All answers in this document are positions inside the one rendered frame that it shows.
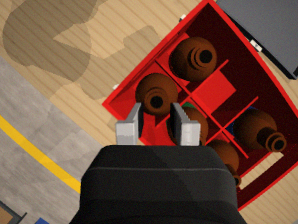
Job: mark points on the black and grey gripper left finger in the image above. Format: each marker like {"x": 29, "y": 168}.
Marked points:
{"x": 128, "y": 130}

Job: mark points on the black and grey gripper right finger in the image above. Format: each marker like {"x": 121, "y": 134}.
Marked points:
{"x": 186, "y": 131}

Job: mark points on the red divided crate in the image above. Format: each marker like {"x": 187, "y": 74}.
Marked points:
{"x": 241, "y": 78}

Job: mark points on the brown bottle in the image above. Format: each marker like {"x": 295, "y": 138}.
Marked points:
{"x": 194, "y": 114}
{"x": 189, "y": 62}
{"x": 253, "y": 129}
{"x": 157, "y": 90}
{"x": 227, "y": 154}

